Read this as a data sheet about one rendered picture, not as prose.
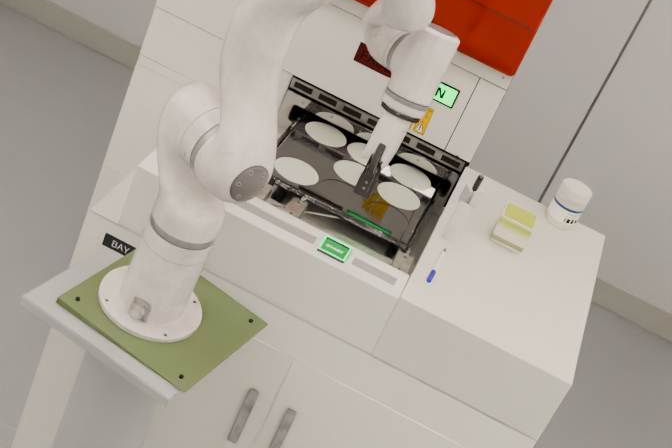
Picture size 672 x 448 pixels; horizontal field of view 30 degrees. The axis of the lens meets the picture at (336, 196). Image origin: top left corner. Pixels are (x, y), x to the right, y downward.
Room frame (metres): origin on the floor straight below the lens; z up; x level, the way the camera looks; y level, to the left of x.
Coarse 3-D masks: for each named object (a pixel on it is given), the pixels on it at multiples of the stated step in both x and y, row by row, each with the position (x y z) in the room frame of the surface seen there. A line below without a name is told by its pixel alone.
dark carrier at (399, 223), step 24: (312, 120) 2.60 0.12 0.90; (288, 144) 2.44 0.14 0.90; (312, 144) 2.49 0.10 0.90; (384, 168) 2.52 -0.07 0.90; (312, 192) 2.29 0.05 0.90; (336, 192) 2.33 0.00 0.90; (432, 192) 2.51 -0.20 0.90; (360, 216) 2.28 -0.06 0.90; (384, 216) 2.32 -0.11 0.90; (408, 216) 2.36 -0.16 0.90
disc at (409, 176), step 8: (392, 168) 2.54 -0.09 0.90; (400, 168) 2.56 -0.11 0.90; (408, 168) 2.57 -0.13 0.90; (400, 176) 2.52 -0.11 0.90; (408, 176) 2.54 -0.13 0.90; (416, 176) 2.55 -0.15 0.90; (424, 176) 2.57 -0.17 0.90; (408, 184) 2.50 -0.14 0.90; (416, 184) 2.52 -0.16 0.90; (424, 184) 2.53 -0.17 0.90
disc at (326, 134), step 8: (312, 128) 2.56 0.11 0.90; (320, 128) 2.58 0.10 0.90; (328, 128) 2.59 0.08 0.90; (312, 136) 2.52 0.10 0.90; (320, 136) 2.54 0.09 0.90; (328, 136) 2.56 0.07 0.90; (336, 136) 2.57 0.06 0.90; (344, 136) 2.59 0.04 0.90; (328, 144) 2.52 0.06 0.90; (336, 144) 2.54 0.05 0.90; (344, 144) 2.55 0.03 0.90
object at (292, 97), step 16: (288, 96) 2.60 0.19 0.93; (304, 96) 2.61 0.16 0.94; (288, 112) 2.60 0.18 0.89; (320, 112) 2.60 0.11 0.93; (336, 112) 2.60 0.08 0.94; (352, 128) 2.59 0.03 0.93; (368, 128) 2.59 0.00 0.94; (400, 144) 2.58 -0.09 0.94; (416, 160) 2.57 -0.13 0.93; (432, 160) 2.58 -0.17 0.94; (448, 176) 2.57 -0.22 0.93; (448, 192) 2.56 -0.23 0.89
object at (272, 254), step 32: (128, 192) 2.00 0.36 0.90; (128, 224) 2.00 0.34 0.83; (224, 224) 1.99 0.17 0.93; (256, 224) 1.99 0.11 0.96; (288, 224) 2.04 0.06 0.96; (224, 256) 1.98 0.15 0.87; (256, 256) 1.98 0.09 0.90; (288, 256) 1.97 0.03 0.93; (320, 256) 1.98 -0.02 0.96; (352, 256) 2.02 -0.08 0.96; (256, 288) 1.98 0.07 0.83; (288, 288) 1.97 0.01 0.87; (320, 288) 1.97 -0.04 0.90; (352, 288) 1.96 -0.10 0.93; (384, 288) 1.97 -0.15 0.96; (320, 320) 1.96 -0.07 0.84; (352, 320) 1.96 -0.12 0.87; (384, 320) 1.95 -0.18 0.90
